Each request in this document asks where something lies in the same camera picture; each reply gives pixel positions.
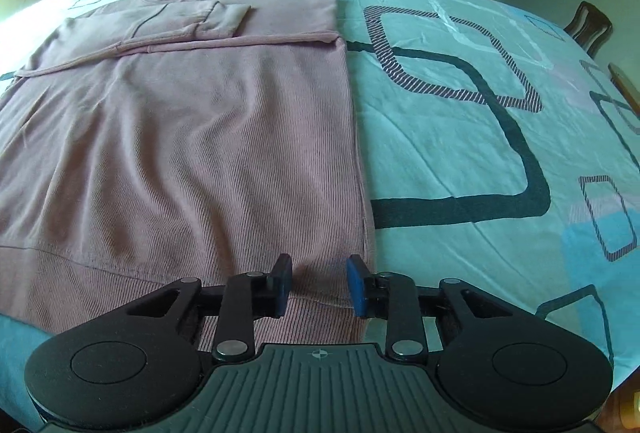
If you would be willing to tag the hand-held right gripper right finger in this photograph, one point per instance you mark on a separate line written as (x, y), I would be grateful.
(356, 285)

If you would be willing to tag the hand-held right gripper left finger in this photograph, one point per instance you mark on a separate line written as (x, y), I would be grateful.
(282, 285)

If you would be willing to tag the pink sweatshirt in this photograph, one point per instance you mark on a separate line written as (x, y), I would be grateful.
(200, 138)

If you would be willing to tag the patterned light blue bed sheet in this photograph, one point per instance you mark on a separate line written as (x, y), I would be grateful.
(450, 153)

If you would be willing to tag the wooden furniture piece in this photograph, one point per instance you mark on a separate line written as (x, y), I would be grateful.
(625, 80)

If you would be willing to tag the dark wooden chair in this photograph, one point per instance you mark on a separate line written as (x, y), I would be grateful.
(590, 25)

